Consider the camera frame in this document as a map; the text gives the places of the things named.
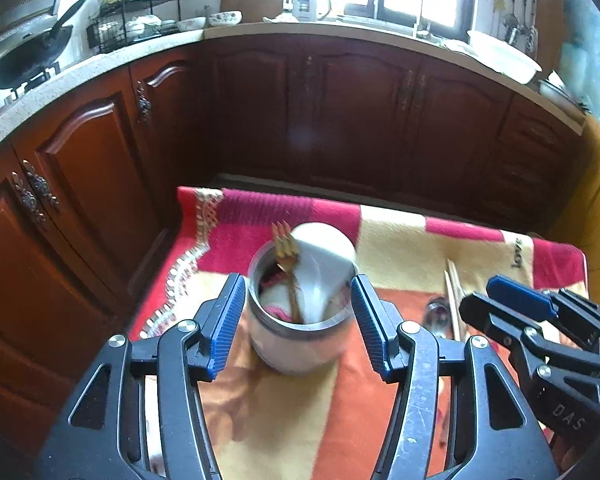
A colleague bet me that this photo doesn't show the speckled stone countertop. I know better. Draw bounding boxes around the speckled stone countertop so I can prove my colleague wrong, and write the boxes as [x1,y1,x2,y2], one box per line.
[0,20,588,162]

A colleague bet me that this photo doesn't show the metal utensil holder cup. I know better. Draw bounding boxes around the metal utensil holder cup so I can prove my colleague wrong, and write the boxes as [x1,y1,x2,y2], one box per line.
[247,239,359,376]

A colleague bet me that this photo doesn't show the wooden cutting board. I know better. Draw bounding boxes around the wooden cutting board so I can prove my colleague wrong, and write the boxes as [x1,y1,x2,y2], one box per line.
[220,0,286,24]

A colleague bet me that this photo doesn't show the patterned bowl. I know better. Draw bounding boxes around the patterned bowl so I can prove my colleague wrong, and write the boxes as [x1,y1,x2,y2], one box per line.
[208,10,243,27]

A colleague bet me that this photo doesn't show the gold fork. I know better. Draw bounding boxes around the gold fork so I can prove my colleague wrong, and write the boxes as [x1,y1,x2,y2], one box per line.
[271,221,304,322]

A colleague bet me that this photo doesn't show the black wok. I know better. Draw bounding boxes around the black wok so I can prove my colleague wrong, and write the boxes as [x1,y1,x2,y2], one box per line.
[0,0,89,90]

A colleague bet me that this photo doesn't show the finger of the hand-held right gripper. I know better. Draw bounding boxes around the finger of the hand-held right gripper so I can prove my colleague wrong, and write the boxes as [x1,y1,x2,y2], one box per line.
[486,275,600,357]
[459,291,600,379]

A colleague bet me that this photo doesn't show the metal pot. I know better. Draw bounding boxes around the metal pot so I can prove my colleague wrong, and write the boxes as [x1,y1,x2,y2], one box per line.
[537,72,589,114]

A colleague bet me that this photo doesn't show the metal faucet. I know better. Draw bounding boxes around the metal faucet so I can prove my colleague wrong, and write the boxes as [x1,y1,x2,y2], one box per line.
[391,0,432,39]

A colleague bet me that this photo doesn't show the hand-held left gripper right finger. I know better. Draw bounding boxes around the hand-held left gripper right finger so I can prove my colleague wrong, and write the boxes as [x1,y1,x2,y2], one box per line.
[350,274,561,480]

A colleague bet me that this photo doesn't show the metal spoon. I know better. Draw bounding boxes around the metal spoon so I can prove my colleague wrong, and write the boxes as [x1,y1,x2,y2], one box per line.
[424,297,451,339]

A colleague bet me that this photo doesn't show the white dishcloth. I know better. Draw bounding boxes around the white dishcloth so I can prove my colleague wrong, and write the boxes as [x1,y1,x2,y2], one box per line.
[441,37,482,57]

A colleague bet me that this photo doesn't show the white basin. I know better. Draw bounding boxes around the white basin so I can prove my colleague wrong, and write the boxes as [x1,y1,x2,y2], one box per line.
[467,30,544,85]

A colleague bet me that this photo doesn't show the gas stove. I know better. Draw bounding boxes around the gas stove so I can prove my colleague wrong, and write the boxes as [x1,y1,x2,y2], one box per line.
[0,60,64,122]

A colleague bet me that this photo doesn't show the hanging kitchen utensils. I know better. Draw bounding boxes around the hanging kitchen utensils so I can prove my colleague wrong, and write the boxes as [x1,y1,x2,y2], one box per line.
[500,0,539,54]

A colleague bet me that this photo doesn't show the red and orange patterned blanket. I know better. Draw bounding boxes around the red and orange patterned blanket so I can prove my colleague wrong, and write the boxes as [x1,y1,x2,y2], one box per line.
[127,186,589,480]

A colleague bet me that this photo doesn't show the black dish rack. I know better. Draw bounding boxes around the black dish rack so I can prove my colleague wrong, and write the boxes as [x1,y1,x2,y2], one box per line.
[86,0,181,55]

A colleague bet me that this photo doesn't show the brown wooden kitchen cabinets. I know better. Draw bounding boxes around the brown wooden kitchen cabinets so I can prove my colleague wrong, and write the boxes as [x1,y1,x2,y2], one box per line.
[0,35,588,456]

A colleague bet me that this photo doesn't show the white ladle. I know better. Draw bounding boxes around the white ladle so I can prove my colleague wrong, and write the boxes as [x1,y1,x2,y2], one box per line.
[290,222,357,324]

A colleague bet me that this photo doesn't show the frosted glass door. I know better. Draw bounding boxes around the frosted glass door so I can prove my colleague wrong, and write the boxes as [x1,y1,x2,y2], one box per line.
[559,0,600,124]

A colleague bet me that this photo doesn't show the white electric kettle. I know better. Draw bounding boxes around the white electric kettle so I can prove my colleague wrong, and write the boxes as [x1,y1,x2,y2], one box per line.
[290,0,331,23]

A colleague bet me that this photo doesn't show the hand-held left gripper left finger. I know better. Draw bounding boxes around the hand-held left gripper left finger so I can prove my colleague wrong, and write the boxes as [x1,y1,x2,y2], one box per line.
[32,273,247,480]

